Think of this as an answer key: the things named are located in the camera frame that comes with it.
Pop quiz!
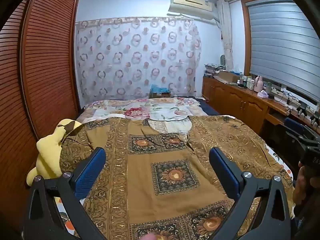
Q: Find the wooden window frame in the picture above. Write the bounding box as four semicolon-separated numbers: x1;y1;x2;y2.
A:
241;0;320;110

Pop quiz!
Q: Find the orange fruit print bedsheet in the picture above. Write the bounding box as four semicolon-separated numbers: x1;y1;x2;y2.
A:
55;146;294;237

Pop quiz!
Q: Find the brown gold patterned garment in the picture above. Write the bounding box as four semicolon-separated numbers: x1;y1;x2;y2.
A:
59;115;294;240

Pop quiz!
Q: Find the white lace curtain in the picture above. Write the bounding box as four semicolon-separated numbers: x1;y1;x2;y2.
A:
215;0;234;72

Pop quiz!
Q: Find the grey window blind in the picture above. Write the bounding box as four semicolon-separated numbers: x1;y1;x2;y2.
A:
247;0;320;103

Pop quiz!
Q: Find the louvred wooden wardrobe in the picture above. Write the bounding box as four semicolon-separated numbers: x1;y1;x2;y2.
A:
0;0;80;230

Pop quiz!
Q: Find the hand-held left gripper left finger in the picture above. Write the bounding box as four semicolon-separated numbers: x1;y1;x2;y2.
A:
24;147;107;240

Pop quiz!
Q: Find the brown box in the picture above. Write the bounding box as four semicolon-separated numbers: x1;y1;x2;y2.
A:
149;92;171;99

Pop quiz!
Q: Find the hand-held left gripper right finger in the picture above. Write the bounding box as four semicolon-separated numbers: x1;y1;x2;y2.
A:
209;147;292;240

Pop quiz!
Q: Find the cardboard box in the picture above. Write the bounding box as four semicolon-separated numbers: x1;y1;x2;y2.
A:
214;70;240;84

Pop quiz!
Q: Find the ring patterned sheer curtain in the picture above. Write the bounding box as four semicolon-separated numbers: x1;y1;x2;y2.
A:
75;17;202;100

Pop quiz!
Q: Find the cluster of small bottles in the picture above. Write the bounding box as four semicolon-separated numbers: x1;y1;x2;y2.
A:
236;72;254;89

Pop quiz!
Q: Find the wall air conditioner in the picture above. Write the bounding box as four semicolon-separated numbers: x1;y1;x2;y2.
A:
168;0;213;20

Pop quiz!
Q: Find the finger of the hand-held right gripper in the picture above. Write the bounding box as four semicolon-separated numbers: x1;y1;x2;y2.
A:
284;117;319;144

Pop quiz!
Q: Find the floral blanket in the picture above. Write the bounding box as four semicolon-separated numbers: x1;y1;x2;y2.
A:
76;97;218;134

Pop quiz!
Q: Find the navy blue blanket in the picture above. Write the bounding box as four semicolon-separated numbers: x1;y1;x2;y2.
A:
197;97;220;115

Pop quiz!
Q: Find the person's right hand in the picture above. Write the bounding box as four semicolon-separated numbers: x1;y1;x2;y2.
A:
292;166;316;205

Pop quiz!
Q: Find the stack of folded clothes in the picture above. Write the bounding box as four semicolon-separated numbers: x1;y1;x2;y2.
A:
204;62;227;78

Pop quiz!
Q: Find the yellow plush toy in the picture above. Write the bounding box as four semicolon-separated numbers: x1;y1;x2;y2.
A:
26;118;83;187

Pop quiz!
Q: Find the wooden cabinet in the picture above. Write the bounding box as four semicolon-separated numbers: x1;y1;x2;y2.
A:
202;76;320;135

